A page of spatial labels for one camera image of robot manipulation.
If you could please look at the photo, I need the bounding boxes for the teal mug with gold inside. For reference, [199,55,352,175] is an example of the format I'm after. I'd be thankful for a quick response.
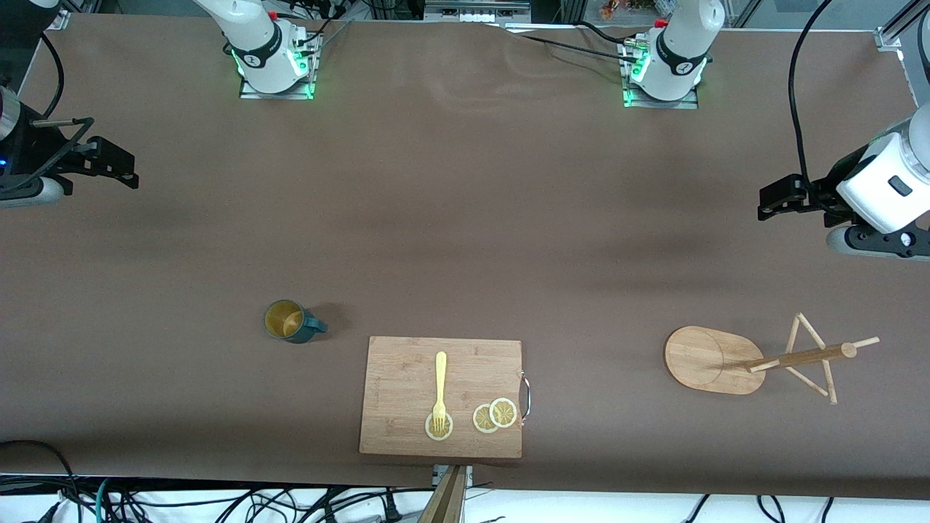
[264,299,328,344]

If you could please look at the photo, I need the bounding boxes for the wooden cup rack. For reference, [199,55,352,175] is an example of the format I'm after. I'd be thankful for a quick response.
[664,313,881,405]

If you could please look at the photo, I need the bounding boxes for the orange background item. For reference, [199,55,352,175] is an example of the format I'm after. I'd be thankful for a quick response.
[599,0,655,20]

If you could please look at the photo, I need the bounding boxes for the bamboo cutting board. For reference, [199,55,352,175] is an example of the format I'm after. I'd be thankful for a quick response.
[359,336,523,459]

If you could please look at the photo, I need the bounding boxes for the grey power strip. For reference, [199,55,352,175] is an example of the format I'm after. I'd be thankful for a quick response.
[424,0,532,24]

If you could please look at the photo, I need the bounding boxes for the yellow plastic fork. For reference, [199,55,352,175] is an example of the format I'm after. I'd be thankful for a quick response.
[432,352,448,434]

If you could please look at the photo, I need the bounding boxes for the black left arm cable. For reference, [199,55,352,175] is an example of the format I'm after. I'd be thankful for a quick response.
[788,0,836,211]

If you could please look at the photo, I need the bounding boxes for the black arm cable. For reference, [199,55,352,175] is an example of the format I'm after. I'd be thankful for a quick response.
[0,33,97,191]
[788,0,836,211]

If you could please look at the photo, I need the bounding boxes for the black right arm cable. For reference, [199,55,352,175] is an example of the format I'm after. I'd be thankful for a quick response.
[0,33,97,191]

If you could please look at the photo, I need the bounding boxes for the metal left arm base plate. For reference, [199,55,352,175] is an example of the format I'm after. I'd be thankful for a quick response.
[623,40,700,110]

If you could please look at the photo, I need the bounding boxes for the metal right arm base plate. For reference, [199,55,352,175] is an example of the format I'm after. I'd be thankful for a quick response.
[239,29,321,100]

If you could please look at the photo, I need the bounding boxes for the grey base cable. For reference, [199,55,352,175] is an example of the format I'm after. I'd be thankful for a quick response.
[312,18,355,55]

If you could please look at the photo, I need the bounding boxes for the black base cable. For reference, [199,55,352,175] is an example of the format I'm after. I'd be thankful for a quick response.
[501,20,644,62]

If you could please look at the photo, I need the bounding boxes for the black looped cable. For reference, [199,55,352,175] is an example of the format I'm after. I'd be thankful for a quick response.
[0,439,77,523]

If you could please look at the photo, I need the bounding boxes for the black plug cable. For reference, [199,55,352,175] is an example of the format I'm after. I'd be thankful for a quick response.
[109,485,408,523]

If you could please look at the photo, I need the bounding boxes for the wooden post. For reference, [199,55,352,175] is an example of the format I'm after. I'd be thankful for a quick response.
[418,465,467,523]

